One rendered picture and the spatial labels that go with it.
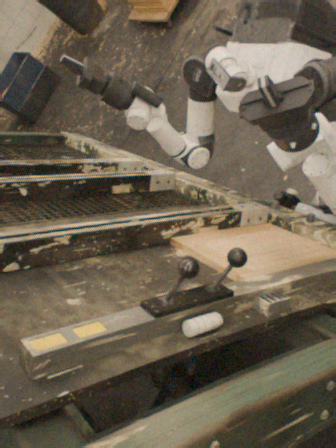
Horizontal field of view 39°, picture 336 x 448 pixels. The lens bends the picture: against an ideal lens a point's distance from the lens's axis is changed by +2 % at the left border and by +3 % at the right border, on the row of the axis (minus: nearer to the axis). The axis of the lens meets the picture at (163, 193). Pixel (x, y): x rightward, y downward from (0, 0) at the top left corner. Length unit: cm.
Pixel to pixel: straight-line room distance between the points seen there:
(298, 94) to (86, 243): 61
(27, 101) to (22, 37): 128
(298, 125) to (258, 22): 49
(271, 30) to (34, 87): 427
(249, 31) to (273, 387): 90
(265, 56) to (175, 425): 91
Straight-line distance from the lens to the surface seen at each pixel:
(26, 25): 644
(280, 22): 128
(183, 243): 128
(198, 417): 66
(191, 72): 143
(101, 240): 118
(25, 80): 534
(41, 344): 78
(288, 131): 89
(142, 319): 85
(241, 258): 88
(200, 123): 150
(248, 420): 70
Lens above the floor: 215
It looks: 41 degrees down
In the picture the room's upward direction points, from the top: 56 degrees counter-clockwise
